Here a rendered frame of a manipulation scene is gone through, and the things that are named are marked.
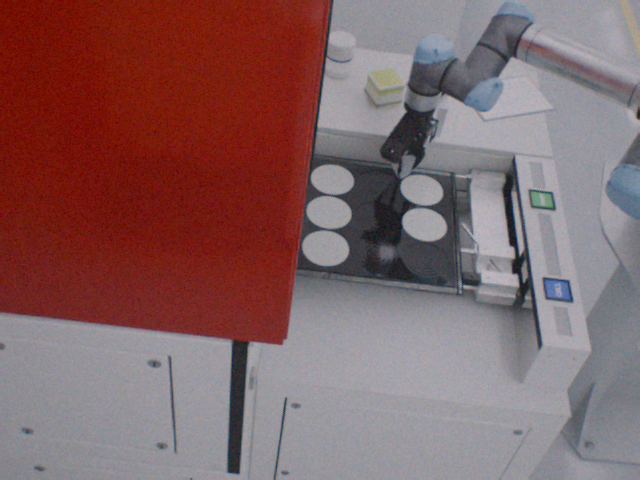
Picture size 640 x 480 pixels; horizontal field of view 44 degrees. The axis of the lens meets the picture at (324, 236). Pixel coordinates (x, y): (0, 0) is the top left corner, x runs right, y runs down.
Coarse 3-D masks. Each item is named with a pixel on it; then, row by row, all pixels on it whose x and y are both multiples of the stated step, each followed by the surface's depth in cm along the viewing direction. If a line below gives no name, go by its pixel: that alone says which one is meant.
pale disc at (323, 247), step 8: (320, 232) 170; (328, 232) 170; (304, 240) 168; (312, 240) 168; (320, 240) 168; (328, 240) 168; (336, 240) 169; (344, 240) 169; (304, 248) 166; (312, 248) 166; (320, 248) 166; (328, 248) 167; (336, 248) 167; (344, 248) 167; (312, 256) 165; (320, 256) 165; (328, 256) 165; (336, 256) 165; (344, 256) 166; (320, 264) 163; (328, 264) 164; (336, 264) 164
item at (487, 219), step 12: (468, 180) 190; (468, 192) 188; (480, 192) 187; (492, 192) 187; (468, 204) 187; (480, 204) 184; (492, 204) 184; (480, 216) 181; (492, 216) 182; (504, 216) 182; (480, 228) 179; (492, 228) 179; (504, 228) 179; (480, 240) 176; (492, 240) 176; (504, 240) 177; (480, 264) 171; (492, 264) 171; (480, 300) 167; (492, 300) 167; (504, 300) 167
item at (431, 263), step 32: (320, 160) 185; (320, 192) 178; (352, 192) 179; (384, 192) 180; (448, 192) 183; (352, 224) 172; (384, 224) 173; (448, 224) 175; (352, 256) 166; (384, 256) 167; (416, 256) 168; (448, 256) 169
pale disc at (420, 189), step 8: (408, 176) 185; (416, 176) 185; (424, 176) 185; (408, 184) 183; (416, 184) 183; (424, 184) 184; (432, 184) 184; (408, 192) 181; (416, 192) 181; (424, 192) 182; (432, 192) 182; (440, 192) 182; (416, 200) 180; (424, 200) 180; (432, 200) 180
